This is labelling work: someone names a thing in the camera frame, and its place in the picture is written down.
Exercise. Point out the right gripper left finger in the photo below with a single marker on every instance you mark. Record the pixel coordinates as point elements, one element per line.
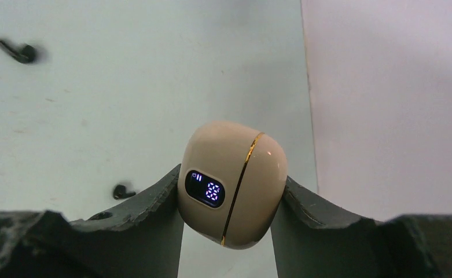
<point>139,237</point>

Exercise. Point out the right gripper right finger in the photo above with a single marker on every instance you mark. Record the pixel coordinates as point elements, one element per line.
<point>313,237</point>

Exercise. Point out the black earbud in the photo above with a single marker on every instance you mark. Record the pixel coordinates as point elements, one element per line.
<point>24,54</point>
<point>120,192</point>

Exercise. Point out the pink earbud charging case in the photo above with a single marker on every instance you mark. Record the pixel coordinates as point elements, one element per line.
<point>231,181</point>

